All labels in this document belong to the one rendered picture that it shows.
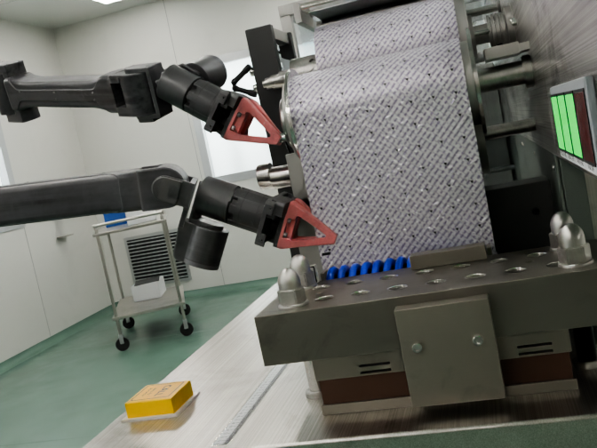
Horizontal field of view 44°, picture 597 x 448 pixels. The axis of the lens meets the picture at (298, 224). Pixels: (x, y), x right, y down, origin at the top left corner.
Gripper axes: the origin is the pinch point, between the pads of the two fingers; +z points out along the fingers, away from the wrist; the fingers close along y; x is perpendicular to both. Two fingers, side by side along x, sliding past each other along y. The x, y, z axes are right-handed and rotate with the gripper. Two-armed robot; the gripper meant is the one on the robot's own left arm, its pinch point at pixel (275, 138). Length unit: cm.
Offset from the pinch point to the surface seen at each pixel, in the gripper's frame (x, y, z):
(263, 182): -7.0, -1.2, 0.8
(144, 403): -37.3, 18.5, 4.5
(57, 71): -101, -526, -374
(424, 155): 7.9, 6.5, 21.1
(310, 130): 4.0, 7.0, 5.8
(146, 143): -124, -542, -268
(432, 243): -2.1, 5.7, 27.4
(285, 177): -4.7, -1.4, 3.5
